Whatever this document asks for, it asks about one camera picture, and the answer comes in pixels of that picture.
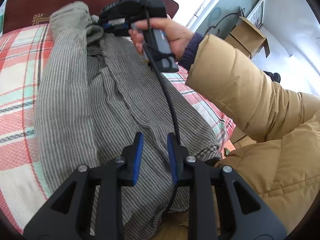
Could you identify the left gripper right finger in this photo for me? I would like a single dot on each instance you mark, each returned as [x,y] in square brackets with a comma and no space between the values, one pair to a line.
[221,204]

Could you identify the green label water bottle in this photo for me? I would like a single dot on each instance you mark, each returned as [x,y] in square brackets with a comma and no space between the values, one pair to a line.
[2,12]

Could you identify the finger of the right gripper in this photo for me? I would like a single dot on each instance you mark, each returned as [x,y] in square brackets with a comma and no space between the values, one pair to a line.
[110,26]

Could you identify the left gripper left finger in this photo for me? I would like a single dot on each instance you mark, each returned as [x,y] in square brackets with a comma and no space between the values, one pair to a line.
[88,204]

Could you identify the red plaid bed sheet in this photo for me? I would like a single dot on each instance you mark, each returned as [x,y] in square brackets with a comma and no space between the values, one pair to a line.
[24,53]

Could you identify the right forearm tan sleeve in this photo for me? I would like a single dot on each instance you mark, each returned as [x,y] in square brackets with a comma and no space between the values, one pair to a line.
[261,108]

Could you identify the top open cardboard box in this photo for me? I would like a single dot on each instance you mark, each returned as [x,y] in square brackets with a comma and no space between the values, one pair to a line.
[247,38]

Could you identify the grey striped shirt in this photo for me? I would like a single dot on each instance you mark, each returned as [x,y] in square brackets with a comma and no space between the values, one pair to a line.
[95,94]

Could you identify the person's right hand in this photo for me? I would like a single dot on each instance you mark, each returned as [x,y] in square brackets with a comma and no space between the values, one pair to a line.
[177,35]

